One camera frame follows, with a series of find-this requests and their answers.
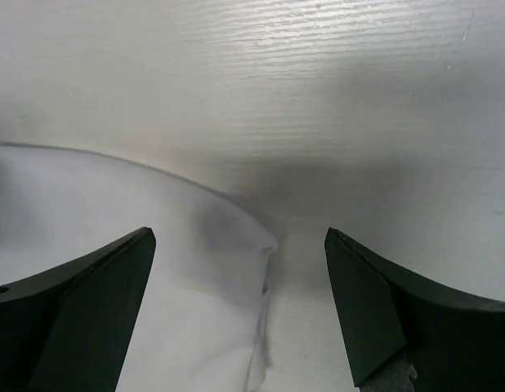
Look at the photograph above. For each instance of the white t-shirt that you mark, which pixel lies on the white t-shirt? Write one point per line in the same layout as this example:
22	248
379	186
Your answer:
203	317

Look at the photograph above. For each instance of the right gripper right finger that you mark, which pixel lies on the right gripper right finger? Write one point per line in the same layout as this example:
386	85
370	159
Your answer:
406	332

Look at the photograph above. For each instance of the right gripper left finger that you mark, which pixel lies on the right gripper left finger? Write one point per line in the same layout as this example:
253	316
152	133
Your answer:
69	327

